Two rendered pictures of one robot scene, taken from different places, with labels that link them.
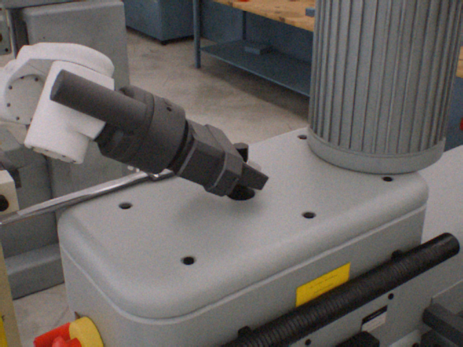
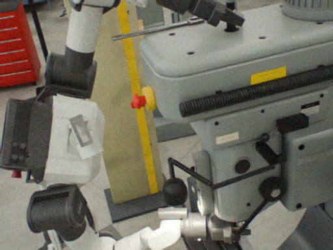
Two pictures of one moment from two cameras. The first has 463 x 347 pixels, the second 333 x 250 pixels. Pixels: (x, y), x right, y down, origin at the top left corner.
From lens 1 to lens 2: 38 cm
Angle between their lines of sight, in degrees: 21
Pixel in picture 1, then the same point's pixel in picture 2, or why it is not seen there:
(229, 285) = (208, 64)
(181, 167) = (194, 10)
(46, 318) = (178, 153)
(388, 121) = not seen: outside the picture
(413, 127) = not seen: outside the picture
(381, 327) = (316, 114)
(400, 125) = not seen: outside the picture
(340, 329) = (285, 109)
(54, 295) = (185, 141)
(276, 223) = (242, 40)
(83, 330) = (146, 90)
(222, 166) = (214, 8)
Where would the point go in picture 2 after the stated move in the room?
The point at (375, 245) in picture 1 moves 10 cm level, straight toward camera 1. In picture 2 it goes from (304, 58) to (287, 76)
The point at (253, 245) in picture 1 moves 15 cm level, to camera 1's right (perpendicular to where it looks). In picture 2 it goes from (225, 48) to (295, 49)
